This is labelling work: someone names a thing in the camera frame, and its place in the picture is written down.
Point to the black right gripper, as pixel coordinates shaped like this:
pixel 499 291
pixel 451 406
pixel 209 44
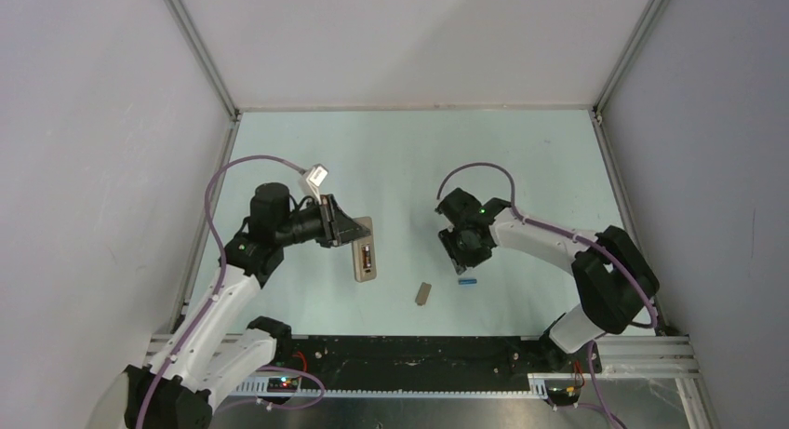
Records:
pixel 460 259

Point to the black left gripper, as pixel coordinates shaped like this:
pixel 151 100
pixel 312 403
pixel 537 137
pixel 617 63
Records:
pixel 333 220

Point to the beige remote control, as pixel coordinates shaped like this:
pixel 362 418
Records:
pixel 359 275

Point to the beige battery compartment cover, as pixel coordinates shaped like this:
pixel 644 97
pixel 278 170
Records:
pixel 423 294

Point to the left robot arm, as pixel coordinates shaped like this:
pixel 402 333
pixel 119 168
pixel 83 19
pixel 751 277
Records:
pixel 184 384

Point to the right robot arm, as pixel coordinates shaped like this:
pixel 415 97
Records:
pixel 613 279

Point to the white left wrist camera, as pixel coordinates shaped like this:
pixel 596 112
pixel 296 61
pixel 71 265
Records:
pixel 311 180

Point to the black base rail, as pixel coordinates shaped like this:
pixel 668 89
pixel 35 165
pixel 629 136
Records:
pixel 413 364

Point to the left aluminium frame post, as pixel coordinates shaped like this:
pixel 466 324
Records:
pixel 195 42

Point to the aluminium frame post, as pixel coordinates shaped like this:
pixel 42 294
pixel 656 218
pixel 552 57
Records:
pixel 637 39
pixel 195 42

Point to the right aluminium frame post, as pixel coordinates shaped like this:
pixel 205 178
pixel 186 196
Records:
pixel 637 39

